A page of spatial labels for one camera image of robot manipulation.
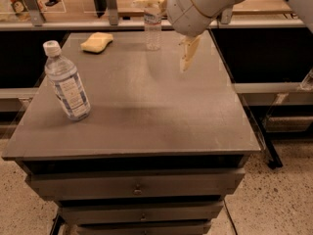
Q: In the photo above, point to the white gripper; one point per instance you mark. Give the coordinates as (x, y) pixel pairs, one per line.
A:
(180, 12)

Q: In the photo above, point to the yellow sponge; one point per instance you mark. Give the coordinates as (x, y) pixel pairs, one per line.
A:
(97, 42)

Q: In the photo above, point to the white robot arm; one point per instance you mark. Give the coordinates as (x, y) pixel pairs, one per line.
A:
(303, 9)

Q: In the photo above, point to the clear water bottle red label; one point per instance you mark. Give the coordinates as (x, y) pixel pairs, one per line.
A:
(152, 24)

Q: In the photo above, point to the blue label plastic bottle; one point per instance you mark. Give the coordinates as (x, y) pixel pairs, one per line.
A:
(66, 82)

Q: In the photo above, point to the small black object on shelf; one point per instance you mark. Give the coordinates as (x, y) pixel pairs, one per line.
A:
(51, 3)

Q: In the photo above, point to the grey drawer cabinet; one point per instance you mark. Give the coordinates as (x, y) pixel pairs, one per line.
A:
(160, 150)

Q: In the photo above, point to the colourful box on shelf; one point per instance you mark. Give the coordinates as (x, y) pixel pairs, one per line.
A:
(13, 11)

